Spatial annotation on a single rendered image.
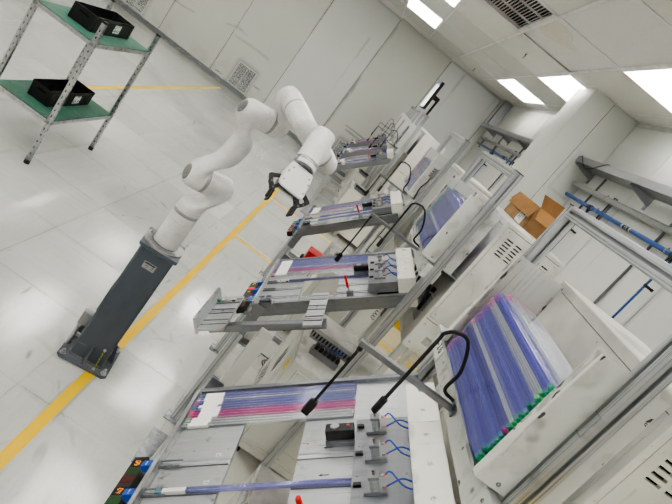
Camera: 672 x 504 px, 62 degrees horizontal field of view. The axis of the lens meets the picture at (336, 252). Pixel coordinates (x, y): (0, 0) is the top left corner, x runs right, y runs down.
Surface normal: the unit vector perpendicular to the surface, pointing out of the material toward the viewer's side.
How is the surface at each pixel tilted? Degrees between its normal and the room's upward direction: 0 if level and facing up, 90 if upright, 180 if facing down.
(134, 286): 90
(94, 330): 90
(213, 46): 90
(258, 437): 90
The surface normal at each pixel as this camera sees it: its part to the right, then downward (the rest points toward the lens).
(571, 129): -0.08, 0.28
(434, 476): -0.13, -0.95
